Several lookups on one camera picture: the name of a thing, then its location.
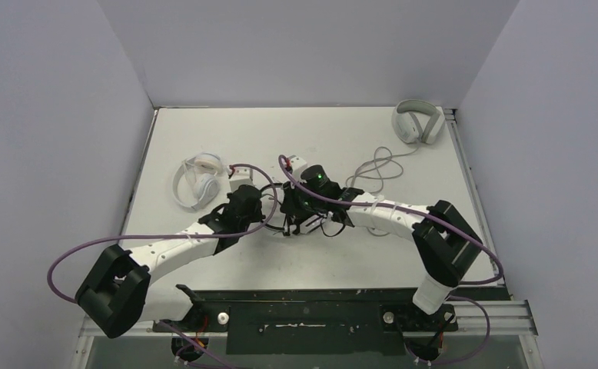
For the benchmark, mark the black and white headphones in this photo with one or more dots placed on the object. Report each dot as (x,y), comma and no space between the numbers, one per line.
(274,191)

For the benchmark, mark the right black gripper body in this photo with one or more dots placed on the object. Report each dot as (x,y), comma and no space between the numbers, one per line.
(293,204)

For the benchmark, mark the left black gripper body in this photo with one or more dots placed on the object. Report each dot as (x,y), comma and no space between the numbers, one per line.
(257,216)

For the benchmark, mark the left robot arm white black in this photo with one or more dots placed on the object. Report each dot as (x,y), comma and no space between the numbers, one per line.
(119,291)

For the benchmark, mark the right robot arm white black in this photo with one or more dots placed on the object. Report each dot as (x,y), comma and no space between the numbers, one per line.
(446,244)

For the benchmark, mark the white wired headphones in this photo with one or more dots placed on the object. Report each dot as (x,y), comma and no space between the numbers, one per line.
(201,173)

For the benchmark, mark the grey white over-ear headphones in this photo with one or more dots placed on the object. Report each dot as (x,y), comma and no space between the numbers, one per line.
(416,123)

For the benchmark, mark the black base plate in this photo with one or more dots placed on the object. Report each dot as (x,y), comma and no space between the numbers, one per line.
(332,322)

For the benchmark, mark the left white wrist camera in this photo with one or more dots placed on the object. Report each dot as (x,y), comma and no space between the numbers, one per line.
(240,176)

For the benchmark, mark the aluminium rail frame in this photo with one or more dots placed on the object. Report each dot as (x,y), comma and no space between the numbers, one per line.
(499,332)

